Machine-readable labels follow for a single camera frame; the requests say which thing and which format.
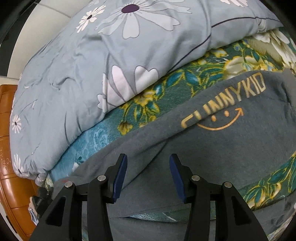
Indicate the white black wardrobe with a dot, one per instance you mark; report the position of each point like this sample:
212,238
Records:
28,27

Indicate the stack of folded clothes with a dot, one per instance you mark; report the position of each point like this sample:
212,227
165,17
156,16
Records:
34,208

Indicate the light blue floral duvet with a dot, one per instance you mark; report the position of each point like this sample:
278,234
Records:
109,52

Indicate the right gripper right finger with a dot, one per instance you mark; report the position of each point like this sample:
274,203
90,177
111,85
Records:
234,218

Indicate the dark grey sweatpants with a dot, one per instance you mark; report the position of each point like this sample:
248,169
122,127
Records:
240,130

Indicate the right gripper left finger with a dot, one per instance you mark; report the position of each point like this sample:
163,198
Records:
61,218

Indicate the teal floral bed blanket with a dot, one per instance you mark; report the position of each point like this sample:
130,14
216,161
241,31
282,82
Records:
273,51

